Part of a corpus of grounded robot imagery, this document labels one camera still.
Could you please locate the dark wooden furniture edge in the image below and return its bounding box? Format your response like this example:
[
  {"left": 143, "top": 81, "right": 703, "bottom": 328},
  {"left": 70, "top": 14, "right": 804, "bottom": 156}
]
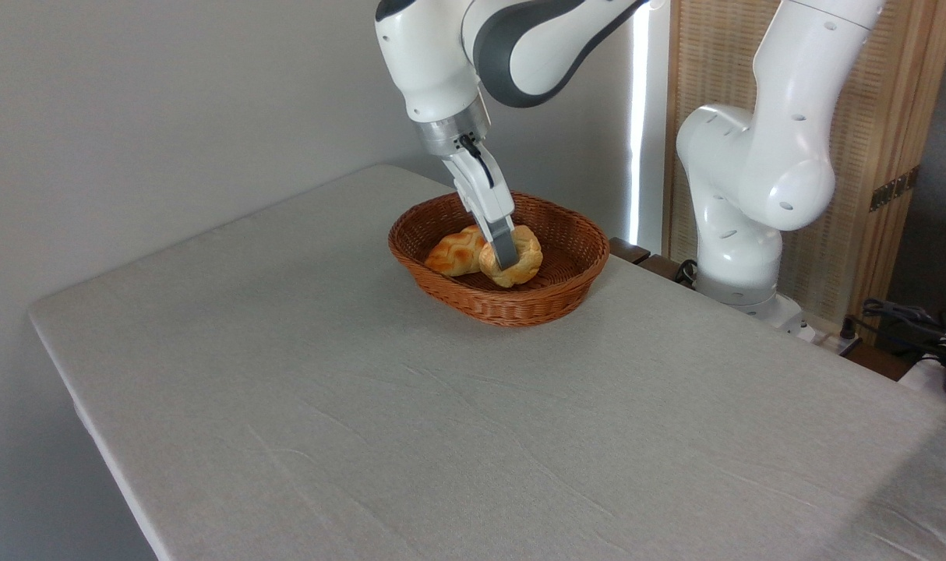
[{"left": 608, "top": 237, "right": 696, "bottom": 289}]

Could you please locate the grey tablecloth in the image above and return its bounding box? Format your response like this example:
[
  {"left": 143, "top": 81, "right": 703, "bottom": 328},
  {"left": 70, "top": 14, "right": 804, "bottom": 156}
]
[{"left": 27, "top": 164, "right": 946, "bottom": 561}]

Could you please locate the wooden folding screen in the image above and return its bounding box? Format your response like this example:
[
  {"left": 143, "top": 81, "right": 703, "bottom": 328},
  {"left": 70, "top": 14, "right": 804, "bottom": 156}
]
[{"left": 664, "top": 0, "right": 946, "bottom": 344}]

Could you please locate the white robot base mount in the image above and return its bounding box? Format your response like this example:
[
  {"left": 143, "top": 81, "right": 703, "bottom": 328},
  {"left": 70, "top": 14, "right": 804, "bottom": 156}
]
[{"left": 746, "top": 295, "right": 842, "bottom": 348}]

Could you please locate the black cable bundle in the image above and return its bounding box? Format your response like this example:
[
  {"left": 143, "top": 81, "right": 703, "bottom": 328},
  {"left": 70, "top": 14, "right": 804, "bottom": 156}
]
[{"left": 863, "top": 298, "right": 946, "bottom": 353}]

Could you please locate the round pale bread roll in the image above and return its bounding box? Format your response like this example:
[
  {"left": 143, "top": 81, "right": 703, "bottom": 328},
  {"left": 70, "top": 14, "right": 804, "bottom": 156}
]
[{"left": 478, "top": 225, "right": 544, "bottom": 289}]

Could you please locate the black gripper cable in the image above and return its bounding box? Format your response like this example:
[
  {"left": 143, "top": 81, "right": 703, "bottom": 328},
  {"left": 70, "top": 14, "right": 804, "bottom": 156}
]
[{"left": 457, "top": 134, "right": 496, "bottom": 189}]

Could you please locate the brown wicker basket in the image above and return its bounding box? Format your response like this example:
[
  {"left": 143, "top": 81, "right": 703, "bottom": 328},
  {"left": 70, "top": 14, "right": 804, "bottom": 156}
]
[{"left": 387, "top": 192, "right": 611, "bottom": 327}]

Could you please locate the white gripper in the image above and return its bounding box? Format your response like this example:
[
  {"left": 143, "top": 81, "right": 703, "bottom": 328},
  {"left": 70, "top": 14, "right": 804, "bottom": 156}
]
[{"left": 442, "top": 143, "right": 521, "bottom": 273}]

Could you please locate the metal screen hinge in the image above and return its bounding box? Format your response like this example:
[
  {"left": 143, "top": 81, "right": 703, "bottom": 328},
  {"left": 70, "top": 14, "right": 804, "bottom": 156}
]
[{"left": 869, "top": 166, "right": 920, "bottom": 213}]

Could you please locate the braided golden bread roll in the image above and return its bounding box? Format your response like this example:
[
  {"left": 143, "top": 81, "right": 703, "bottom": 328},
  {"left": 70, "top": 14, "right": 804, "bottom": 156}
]
[{"left": 424, "top": 224, "right": 489, "bottom": 278}]

